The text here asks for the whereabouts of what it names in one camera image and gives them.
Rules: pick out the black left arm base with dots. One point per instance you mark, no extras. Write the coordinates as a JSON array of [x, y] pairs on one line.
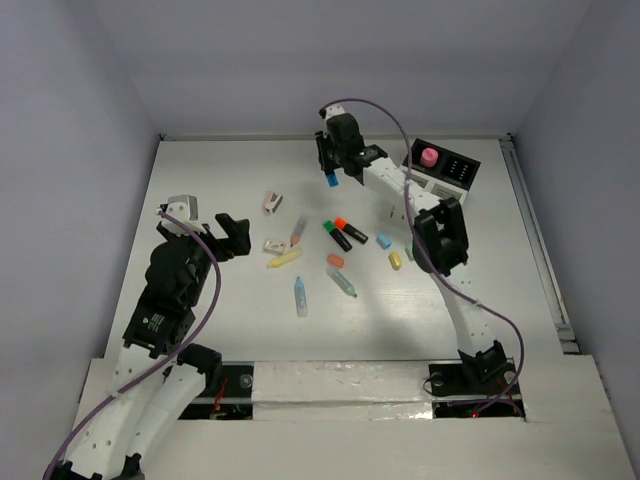
[[229, 399]]

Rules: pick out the pink white mini stapler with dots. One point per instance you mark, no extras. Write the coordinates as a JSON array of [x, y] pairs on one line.
[[272, 202]]

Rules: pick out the white pink eraser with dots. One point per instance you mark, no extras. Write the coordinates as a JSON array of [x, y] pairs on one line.
[[275, 247]]

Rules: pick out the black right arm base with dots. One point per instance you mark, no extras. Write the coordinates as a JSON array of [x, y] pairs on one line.
[[454, 394]]

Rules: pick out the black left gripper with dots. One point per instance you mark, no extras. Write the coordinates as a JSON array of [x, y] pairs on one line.
[[237, 242]]

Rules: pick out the blue pencil-shaped highlighter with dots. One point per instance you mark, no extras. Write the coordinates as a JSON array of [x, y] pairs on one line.
[[300, 298]]

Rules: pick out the green pencil-shaped highlighter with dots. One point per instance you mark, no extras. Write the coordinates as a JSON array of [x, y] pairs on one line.
[[341, 281]]

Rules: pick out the yellow pencil-shaped highlighter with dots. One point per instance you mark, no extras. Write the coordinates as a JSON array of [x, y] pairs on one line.
[[285, 259]]

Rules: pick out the orange cap black highlighter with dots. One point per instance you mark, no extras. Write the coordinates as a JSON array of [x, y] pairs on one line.
[[351, 231]]

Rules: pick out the orange small eraser cap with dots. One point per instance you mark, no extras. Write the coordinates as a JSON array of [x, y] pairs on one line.
[[335, 261]]

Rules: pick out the white front platform board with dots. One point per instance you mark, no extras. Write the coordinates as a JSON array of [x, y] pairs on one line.
[[568, 432]]

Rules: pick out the green small eraser cap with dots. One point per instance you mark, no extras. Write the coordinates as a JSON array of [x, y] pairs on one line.
[[409, 252]]

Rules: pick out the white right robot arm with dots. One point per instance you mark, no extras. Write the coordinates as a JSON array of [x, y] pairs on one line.
[[440, 242]]

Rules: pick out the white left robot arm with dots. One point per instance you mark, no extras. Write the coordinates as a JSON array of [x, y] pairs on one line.
[[160, 369]]

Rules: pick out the green cap black highlighter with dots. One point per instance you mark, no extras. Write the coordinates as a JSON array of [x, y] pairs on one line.
[[337, 236]]

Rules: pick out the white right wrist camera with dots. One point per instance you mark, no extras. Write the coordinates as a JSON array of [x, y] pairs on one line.
[[330, 111]]

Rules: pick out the yellow small eraser cap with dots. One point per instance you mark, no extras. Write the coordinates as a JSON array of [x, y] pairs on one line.
[[395, 260]]

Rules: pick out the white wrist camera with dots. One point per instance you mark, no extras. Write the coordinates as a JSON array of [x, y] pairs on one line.
[[330, 111], [184, 209]]

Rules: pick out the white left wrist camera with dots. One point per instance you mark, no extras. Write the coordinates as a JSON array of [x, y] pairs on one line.
[[184, 209]]

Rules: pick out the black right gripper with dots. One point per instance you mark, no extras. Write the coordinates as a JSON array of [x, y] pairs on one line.
[[323, 142]]

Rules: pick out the blue small eraser cap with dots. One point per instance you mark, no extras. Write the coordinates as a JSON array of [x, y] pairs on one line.
[[384, 241]]

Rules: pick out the white black desk organizer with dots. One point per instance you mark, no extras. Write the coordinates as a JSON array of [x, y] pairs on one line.
[[451, 177]]

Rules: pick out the blue cap black highlighter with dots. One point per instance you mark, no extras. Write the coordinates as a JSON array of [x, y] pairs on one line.
[[332, 179]]

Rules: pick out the pink tape roll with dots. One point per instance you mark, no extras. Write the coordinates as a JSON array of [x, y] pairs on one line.
[[429, 157]]

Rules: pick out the grey pencil-shaped pen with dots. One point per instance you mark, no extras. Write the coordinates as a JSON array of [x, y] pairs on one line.
[[298, 230]]

